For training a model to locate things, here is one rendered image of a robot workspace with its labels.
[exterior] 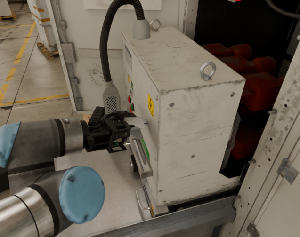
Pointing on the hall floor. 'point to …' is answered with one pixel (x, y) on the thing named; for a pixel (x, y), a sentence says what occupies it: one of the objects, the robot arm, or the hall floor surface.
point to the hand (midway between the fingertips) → (142, 122)
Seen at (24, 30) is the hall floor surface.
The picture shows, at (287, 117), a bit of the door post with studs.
